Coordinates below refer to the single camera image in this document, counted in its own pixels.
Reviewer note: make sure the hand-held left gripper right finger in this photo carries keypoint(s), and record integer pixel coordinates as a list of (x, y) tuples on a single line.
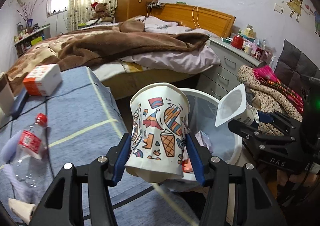
[(196, 161)]

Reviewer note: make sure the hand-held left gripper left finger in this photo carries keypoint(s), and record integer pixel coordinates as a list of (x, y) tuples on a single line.
[(122, 158)]

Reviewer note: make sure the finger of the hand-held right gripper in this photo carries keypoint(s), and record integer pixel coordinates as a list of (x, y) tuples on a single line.
[(263, 117), (250, 132)]

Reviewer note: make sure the red medicine box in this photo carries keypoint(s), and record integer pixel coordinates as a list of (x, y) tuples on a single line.
[(187, 166)]

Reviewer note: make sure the small purple box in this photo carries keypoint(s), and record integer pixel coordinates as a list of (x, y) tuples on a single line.
[(203, 139)]

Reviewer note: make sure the white round bin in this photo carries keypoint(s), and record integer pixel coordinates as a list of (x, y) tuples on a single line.
[(225, 146)]

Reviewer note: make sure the white yogurt cup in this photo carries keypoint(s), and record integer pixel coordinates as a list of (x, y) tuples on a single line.
[(232, 106)]

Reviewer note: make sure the patterned paper cup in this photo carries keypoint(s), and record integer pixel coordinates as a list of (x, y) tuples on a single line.
[(160, 126)]

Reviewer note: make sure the clear plastic water bottle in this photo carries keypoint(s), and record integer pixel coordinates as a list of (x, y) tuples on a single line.
[(30, 146)]

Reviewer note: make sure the beige tissue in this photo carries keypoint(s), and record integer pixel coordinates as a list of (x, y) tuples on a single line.
[(21, 209)]

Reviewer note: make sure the person's right hand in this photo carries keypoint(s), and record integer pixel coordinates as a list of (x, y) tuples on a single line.
[(303, 179)]

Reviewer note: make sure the pile of patterned clothes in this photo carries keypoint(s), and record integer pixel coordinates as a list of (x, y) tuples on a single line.
[(265, 93)]

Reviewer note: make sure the pink plaid cloth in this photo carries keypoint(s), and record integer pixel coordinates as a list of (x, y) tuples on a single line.
[(275, 81)]

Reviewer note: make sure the blue checked tablecloth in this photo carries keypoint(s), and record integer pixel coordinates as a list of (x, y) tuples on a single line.
[(82, 116)]

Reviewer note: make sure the grey drawer cabinet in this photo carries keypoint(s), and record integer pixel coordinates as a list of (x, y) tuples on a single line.
[(225, 71)]

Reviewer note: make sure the dark grey cushion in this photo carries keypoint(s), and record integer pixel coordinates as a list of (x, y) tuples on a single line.
[(292, 58)]

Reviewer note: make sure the group of bottles and boxes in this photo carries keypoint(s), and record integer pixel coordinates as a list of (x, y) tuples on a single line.
[(257, 51)]

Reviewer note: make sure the red jar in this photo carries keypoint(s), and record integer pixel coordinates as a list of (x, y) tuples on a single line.
[(237, 42)]

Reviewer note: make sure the lilac duvet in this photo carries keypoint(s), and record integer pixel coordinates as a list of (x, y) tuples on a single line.
[(175, 58)]

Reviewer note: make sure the wooden bed headboard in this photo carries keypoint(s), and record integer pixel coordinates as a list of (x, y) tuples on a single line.
[(212, 20)]

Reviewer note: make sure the orange white box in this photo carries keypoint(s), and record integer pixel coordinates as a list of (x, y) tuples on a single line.
[(42, 80)]

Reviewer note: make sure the brown blanket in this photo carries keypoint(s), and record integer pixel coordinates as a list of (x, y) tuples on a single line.
[(105, 43)]

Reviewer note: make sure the dark blue glasses case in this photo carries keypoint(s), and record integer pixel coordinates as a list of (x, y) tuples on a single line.
[(19, 103)]

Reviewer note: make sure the white brown tumbler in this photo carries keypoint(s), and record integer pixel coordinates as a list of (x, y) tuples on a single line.
[(5, 96)]

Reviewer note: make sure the brown teddy bear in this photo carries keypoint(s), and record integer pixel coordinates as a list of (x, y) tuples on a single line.
[(101, 12)]

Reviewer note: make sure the cluttered desk shelf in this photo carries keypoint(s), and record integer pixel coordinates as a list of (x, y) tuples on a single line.
[(30, 38)]

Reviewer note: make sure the white power strip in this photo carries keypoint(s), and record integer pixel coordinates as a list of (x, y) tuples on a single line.
[(156, 4)]

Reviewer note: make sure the small window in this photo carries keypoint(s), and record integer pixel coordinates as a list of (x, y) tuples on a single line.
[(58, 3)]

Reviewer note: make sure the purple flower branches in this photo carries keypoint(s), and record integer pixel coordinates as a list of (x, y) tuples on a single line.
[(27, 15)]

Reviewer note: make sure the white wall switch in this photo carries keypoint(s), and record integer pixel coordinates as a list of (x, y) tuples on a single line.
[(278, 8)]

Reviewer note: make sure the cartoon wall sticker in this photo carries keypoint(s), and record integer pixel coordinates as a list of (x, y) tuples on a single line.
[(296, 1)]

